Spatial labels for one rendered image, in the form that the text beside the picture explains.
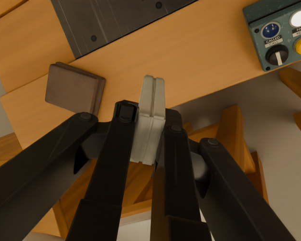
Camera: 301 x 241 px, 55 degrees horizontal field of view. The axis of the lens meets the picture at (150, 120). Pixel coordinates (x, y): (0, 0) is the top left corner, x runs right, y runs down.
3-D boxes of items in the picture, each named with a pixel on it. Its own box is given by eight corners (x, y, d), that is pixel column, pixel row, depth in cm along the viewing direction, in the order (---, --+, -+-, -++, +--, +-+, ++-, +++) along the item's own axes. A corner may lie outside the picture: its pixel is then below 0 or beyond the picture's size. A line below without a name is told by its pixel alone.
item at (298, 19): (310, 22, 36) (312, 21, 35) (291, 29, 37) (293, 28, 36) (305, 7, 36) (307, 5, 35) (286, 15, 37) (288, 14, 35)
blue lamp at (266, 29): (281, 33, 37) (282, 33, 36) (263, 40, 38) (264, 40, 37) (276, 19, 37) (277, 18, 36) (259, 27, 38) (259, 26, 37)
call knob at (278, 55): (288, 57, 40) (291, 62, 39) (268, 64, 41) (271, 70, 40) (284, 42, 38) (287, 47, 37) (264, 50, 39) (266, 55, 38)
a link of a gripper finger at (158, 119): (151, 116, 15) (166, 119, 15) (155, 76, 21) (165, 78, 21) (140, 164, 16) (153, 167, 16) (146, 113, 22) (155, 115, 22)
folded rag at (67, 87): (107, 78, 51) (100, 79, 48) (97, 119, 53) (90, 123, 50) (59, 60, 53) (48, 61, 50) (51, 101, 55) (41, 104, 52)
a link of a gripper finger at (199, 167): (162, 147, 14) (223, 160, 14) (162, 106, 18) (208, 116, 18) (155, 173, 14) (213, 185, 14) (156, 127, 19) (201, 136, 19)
